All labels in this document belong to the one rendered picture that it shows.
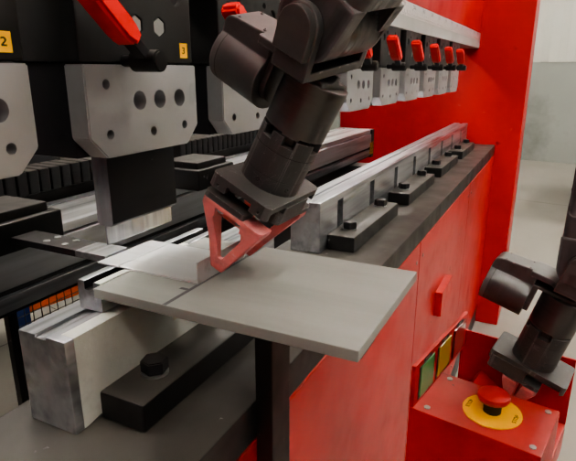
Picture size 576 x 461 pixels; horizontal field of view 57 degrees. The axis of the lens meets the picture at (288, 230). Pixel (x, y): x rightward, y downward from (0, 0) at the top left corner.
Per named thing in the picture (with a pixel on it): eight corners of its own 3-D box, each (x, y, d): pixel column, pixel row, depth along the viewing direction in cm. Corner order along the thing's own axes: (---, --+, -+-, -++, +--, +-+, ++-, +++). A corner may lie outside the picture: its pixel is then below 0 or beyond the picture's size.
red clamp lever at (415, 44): (422, 37, 123) (428, 66, 131) (405, 38, 125) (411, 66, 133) (421, 44, 123) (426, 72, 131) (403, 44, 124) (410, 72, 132)
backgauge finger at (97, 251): (75, 287, 54) (69, 240, 53) (-79, 250, 65) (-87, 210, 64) (154, 252, 65) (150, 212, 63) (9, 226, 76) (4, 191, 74)
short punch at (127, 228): (115, 246, 53) (105, 151, 50) (100, 243, 54) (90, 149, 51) (177, 221, 62) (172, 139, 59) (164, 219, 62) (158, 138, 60)
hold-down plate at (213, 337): (144, 434, 49) (143, 406, 48) (101, 418, 51) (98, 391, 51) (289, 309, 75) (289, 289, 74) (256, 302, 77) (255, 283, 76)
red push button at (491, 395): (503, 429, 65) (506, 404, 64) (470, 417, 68) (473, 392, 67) (512, 413, 68) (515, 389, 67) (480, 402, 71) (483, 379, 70)
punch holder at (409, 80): (403, 101, 130) (408, 29, 125) (370, 101, 134) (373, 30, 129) (418, 98, 143) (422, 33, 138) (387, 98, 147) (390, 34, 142)
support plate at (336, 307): (357, 363, 39) (358, 351, 39) (93, 297, 50) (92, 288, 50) (416, 280, 55) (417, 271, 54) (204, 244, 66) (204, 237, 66)
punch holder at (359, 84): (346, 112, 96) (348, 14, 91) (303, 111, 100) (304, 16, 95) (371, 107, 109) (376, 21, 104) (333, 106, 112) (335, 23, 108)
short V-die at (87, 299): (102, 312, 52) (100, 284, 51) (80, 306, 53) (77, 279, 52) (217, 252, 69) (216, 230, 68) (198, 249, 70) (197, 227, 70)
